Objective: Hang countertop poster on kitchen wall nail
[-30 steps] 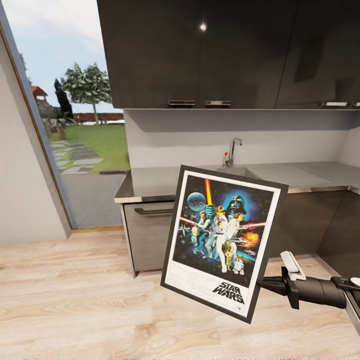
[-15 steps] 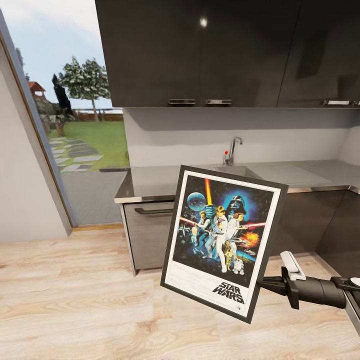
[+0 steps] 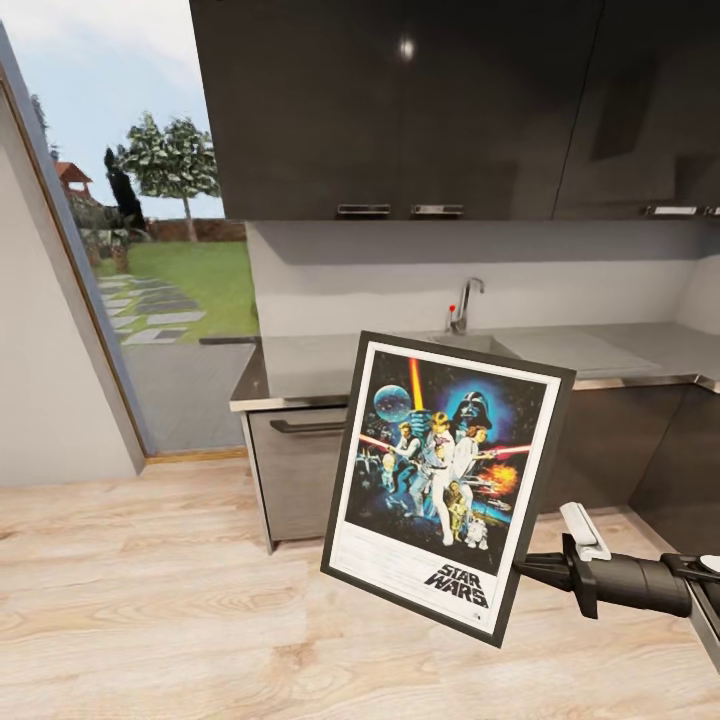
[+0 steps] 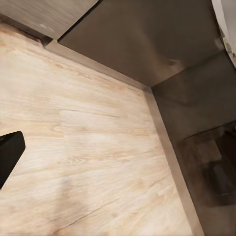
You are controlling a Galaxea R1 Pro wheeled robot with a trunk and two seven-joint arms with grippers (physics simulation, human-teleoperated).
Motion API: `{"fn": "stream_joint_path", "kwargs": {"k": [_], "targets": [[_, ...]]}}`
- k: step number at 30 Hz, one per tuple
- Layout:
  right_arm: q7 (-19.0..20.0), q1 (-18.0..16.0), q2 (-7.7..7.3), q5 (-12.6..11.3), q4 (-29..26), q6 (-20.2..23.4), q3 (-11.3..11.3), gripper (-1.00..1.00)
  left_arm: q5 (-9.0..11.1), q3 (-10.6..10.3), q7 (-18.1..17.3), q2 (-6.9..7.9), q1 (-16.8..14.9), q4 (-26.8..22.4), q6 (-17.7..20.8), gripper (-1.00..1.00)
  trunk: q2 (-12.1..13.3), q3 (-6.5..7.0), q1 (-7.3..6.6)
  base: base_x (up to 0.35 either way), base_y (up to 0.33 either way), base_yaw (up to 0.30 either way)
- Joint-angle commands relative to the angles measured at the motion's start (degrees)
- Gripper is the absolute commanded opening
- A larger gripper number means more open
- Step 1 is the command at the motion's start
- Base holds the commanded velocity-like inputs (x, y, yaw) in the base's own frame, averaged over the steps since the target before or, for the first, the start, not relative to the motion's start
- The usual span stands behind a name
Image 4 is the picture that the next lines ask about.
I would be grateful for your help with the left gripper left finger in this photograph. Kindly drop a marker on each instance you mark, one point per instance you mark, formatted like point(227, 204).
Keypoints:
point(12, 147)

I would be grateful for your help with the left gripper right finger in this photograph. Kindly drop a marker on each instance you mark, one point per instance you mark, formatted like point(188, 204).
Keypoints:
point(228, 146)

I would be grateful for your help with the dishwasher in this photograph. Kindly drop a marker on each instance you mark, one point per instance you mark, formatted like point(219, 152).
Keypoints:
point(43, 17)

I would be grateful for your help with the oven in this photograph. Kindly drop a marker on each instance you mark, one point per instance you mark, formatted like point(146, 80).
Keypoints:
point(216, 174)

